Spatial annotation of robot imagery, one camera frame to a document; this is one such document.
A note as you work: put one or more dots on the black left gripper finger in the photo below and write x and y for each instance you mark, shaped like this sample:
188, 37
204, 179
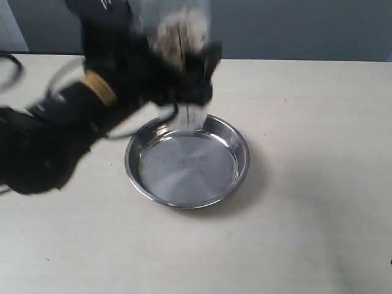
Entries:
194, 85

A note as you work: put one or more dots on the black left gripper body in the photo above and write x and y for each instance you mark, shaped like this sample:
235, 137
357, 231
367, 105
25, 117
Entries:
119, 65

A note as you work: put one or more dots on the clear plastic shaker bottle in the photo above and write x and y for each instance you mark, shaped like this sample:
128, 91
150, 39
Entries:
173, 29

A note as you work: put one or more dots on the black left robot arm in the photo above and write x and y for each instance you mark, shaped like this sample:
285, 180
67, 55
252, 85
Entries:
41, 147

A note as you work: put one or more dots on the round stainless steel plate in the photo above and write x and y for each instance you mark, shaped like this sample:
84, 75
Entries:
187, 169

